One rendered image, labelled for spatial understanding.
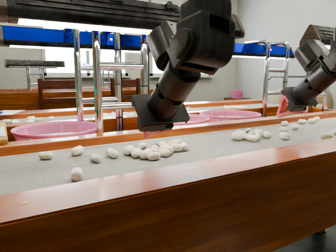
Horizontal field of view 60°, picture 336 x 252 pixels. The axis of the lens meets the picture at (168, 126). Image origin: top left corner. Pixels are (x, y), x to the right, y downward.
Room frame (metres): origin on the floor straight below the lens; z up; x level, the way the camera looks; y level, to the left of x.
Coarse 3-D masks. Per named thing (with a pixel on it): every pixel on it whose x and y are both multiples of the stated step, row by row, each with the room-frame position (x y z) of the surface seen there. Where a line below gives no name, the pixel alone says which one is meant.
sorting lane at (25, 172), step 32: (256, 128) 1.05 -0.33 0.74; (288, 128) 1.05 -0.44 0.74; (320, 128) 1.05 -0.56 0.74; (0, 160) 0.64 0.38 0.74; (32, 160) 0.64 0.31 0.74; (64, 160) 0.64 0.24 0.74; (128, 160) 0.64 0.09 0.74; (160, 160) 0.64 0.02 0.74; (192, 160) 0.64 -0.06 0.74; (0, 192) 0.46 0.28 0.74
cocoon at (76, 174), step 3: (75, 168) 0.52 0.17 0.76; (78, 168) 0.52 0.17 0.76; (72, 171) 0.51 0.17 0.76; (75, 171) 0.50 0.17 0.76; (78, 171) 0.51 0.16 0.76; (81, 171) 0.52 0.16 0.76; (72, 174) 0.50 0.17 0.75; (75, 174) 0.50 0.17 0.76; (78, 174) 0.50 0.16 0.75; (81, 174) 0.51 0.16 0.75; (72, 177) 0.50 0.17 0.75; (75, 177) 0.50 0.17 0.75; (78, 177) 0.50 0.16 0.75; (81, 177) 0.51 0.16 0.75; (75, 180) 0.50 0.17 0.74; (78, 180) 0.51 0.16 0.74
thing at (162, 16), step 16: (0, 0) 0.58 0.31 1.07; (16, 0) 0.59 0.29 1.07; (32, 0) 0.61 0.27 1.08; (48, 0) 0.62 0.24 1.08; (64, 0) 0.64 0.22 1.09; (80, 0) 0.66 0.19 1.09; (96, 0) 0.68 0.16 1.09; (128, 0) 0.73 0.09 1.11; (0, 16) 0.57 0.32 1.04; (16, 16) 0.58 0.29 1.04; (32, 16) 0.60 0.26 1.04; (48, 16) 0.61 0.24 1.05; (64, 16) 0.63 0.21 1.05; (80, 16) 0.64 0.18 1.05; (96, 16) 0.66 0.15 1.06; (112, 16) 0.68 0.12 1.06; (128, 16) 0.70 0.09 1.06; (144, 16) 0.72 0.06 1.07; (160, 16) 0.75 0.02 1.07; (176, 16) 0.78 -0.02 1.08; (240, 32) 0.87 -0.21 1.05
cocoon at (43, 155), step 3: (39, 153) 0.65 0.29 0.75; (42, 153) 0.65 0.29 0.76; (45, 153) 0.65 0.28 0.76; (48, 153) 0.65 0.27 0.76; (51, 153) 0.65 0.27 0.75; (39, 156) 0.64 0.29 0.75; (42, 156) 0.64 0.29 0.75; (45, 156) 0.64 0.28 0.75; (48, 156) 0.64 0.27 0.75; (51, 156) 0.65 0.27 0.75
